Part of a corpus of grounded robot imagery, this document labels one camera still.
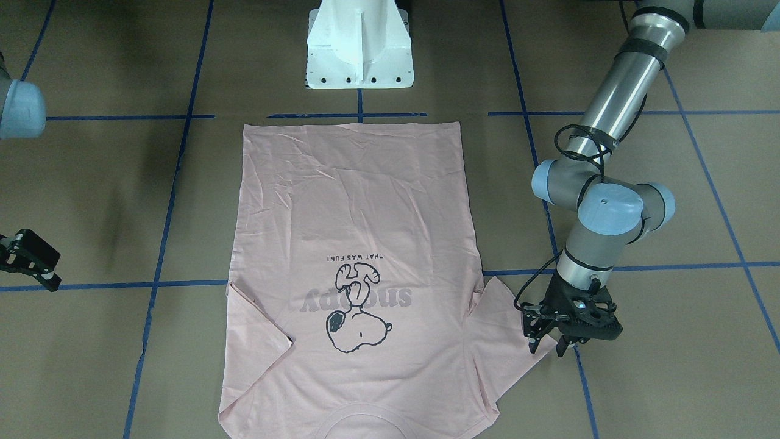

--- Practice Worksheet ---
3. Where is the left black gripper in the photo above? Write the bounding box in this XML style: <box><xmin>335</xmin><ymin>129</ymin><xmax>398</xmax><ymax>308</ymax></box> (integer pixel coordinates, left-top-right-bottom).
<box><xmin>524</xmin><ymin>277</ymin><xmax>622</xmax><ymax>358</ymax></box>

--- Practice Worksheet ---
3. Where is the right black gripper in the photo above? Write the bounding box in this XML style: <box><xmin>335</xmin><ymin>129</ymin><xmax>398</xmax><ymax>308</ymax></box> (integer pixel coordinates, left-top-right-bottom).
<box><xmin>1</xmin><ymin>229</ymin><xmax>62</xmax><ymax>292</ymax></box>

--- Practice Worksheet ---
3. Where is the pink Snoopy t-shirt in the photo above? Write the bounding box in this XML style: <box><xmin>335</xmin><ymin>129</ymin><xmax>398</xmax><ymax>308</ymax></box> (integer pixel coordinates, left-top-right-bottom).
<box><xmin>218</xmin><ymin>122</ymin><xmax>555</xmax><ymax>438</ymax></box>

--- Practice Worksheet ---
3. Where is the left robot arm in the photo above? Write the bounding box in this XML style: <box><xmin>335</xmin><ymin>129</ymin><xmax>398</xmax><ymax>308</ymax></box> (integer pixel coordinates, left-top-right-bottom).
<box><xmin>514</xmin><ymin>1</ymin><xmax>778</xmax><ymax>356</ymax></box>

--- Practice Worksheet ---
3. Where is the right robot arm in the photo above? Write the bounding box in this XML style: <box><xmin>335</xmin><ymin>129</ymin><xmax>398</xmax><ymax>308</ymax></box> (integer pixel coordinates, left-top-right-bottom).
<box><xmin>1</xmin><ymin>55</ymin><xmax>62</xmax><ymax>292</ymax></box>

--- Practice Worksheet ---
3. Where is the brown paper table cover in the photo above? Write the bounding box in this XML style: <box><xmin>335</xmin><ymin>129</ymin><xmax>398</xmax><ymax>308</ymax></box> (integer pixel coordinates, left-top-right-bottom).
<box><xmin>2</xmin><ymin>1</ymin><xmax>779</xmax><ymax>438</ymax></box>

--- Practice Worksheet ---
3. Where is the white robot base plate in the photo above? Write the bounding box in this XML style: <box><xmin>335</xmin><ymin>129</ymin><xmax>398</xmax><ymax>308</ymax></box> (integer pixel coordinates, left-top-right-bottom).
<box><xmin>305</xmin><ymin>1</ymin><xmax>415</xmax><ymax>90</ymax></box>

